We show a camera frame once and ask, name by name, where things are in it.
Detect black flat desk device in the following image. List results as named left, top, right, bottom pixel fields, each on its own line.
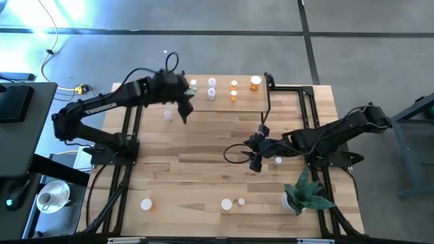
left=0, top=84, right=35, bottom=123

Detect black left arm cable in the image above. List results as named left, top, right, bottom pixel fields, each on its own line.
left=120, top=51, right=180, bottom=87

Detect silver aluminium extrusion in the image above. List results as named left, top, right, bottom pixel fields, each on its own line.
left=296, top=238, right=336, bottom=244
left=107, top=237, right=146, bottom=244

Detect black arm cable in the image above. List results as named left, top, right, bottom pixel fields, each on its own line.
left=120, top=51, right=180, bottom=87
left=222, top=143, right=262, bottom=165

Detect wooden shelf black legs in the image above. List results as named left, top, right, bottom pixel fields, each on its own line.
left=178, top=70, right=276, bottom=125

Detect black computer mouse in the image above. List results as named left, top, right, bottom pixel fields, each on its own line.
left=3, top=179, right=31, bottom=211

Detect white box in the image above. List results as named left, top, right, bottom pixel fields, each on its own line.
left=73, top=144, right=96, bottom=174

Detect grey side stand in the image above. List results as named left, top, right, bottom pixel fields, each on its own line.
left=22, top=174, right=88, bottom=238

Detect black desk crossbar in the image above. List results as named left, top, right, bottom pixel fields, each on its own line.
left=32, top=154, right=91, bottom=187

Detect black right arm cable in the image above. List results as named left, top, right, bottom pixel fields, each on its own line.
left=222, top=143, right=262, bottom=165

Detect black slim bar device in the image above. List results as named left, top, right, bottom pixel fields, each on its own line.
left=0, top=71, right=37, bottom=82

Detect grey metal table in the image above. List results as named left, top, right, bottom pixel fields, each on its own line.
left=372, top=91, right=434, bottom=199

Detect potted snake plant white pot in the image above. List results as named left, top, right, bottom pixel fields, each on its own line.
left=280, top=166, right=338, bottom=217

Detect pale floor cable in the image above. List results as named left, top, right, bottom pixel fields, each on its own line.
left=36, top=0, right=78, bottom=92

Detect grey desk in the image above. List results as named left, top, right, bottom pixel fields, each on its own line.
left=0, top=81, right=59, bottom=240

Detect white cup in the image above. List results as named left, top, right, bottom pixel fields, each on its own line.
left=36, top=191, right=54, bottom=211

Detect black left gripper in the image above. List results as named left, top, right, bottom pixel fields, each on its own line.
left=149, top=69, right=195, bottom=125

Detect black cable bundle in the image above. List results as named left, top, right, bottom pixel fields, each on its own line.
left=79, top=164, right=133, bottom=235
left=325, top=203, right=360, bottom=235

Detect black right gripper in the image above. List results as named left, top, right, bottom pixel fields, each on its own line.
left=241, top=124, right=288, bottom=173

